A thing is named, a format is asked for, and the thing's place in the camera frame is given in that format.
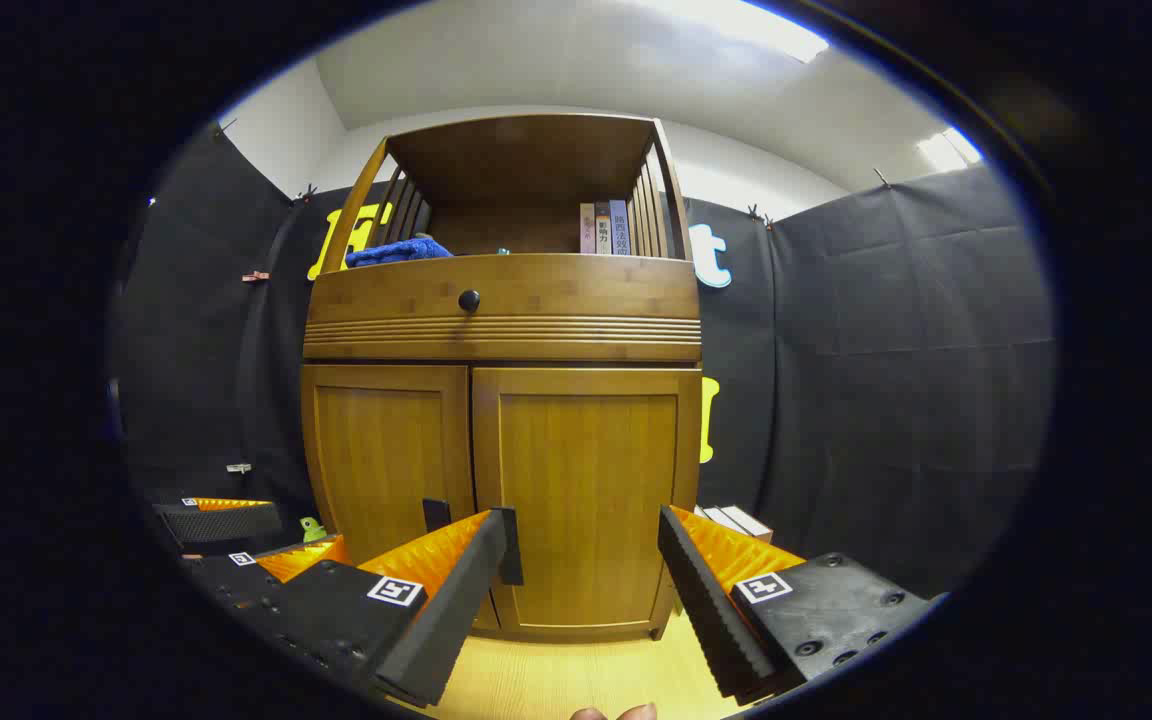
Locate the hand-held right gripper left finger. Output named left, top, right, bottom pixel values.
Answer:
left=234, top=510, right=511, bottom=709

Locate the small ceiling light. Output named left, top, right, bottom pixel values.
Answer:
left=916, top=126, right=984, bottom=173

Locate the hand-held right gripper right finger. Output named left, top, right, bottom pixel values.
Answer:
left=657, top=505, right=939, bottom=703

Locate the long ceiling light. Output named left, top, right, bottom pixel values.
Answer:
left=626, top=0, right=830, bottom=63

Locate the wooden shoe cabinet door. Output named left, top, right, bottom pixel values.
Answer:
left=302, top=364, right=499, bottom=633
left=472, top=367, right=703, bottom=641

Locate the blue cloth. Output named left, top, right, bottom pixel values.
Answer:
left=346, top=236, right=455, bottom=269

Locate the white flat box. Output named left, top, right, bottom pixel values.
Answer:
left=696, top=504, right=775, bottom=546

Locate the black backdrop cloth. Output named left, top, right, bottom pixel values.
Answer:
left=111, top=125, right=1057, bottom=601

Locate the wooden ribbed drawer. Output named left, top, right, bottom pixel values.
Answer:
left=304, top=253, right=703, bottom=361

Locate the wooden double-door shoe cabinet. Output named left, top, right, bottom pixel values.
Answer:
left=301, top=113, right=705, bottom=641

